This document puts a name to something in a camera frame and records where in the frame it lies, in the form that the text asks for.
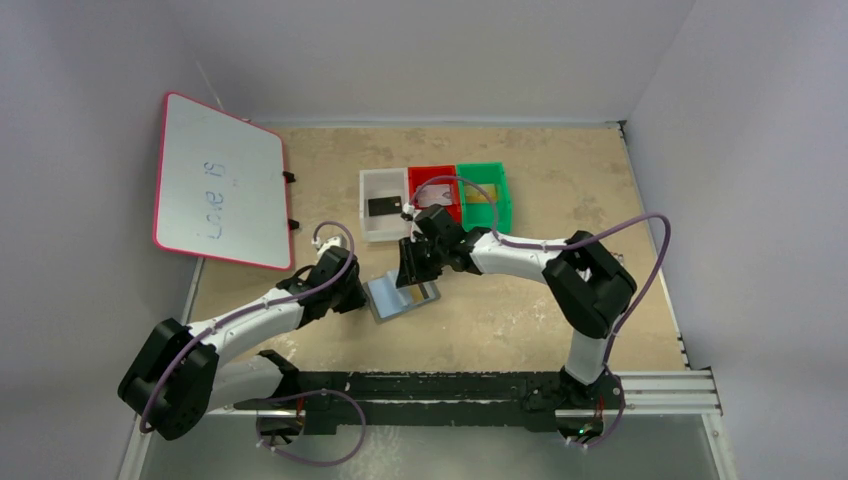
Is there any grey leather card holder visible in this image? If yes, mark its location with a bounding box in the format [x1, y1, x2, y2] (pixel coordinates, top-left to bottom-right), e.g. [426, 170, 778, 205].
[364, 269, 441, 324]

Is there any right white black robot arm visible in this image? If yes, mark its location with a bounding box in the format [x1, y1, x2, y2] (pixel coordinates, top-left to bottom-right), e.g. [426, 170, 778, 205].
[396, 205, 637, 385]

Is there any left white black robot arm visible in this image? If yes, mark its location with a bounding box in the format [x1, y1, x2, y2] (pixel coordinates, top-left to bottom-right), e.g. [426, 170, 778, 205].
[117, 246, 366, 440]

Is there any silver pink credit card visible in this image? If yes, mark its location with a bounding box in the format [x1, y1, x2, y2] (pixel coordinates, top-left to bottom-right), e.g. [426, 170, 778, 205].
[416, 184, 455, 208]

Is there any gold credit card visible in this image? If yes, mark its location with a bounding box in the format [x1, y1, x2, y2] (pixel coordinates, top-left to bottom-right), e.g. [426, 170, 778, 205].
[464, 184, 498, 204]

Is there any black credit card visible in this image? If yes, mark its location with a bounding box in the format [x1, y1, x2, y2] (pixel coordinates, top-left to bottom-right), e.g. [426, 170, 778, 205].
[366, 196, 403, 217]

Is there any green plastic bin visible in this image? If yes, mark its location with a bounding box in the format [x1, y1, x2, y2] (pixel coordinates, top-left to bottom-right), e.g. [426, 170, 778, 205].
[456, 162, 513, 234]

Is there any white plastic bin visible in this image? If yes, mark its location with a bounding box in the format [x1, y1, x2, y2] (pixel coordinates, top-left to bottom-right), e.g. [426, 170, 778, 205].
[359, 168, 410, 243]

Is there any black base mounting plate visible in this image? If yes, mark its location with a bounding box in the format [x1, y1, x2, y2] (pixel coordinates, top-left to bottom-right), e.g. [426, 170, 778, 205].
[235, 371, 624, 441]

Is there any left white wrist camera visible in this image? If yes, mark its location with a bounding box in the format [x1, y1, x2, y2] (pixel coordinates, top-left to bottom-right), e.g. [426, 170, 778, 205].
[311, 235, 348, 258]

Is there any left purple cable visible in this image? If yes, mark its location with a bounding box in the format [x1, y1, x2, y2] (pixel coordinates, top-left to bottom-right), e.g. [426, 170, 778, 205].
[139, 221, 356, 435]

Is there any purple cable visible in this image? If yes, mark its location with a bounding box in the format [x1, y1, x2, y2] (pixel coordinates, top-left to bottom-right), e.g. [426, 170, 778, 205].
[407, 176, 672, 369]
[139, 221, 356, 435]

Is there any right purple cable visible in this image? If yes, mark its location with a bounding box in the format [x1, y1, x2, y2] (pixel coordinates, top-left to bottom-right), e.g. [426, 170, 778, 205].
[407, 176, 672, 369]

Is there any white board with pink frame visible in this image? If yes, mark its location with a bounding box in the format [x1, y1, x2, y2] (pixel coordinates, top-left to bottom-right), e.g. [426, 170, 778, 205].
[152, 92, 293, 271]

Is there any aluminium frame rail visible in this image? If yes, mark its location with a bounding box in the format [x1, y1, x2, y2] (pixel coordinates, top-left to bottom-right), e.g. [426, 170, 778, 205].
[209, 365, 721, 415]

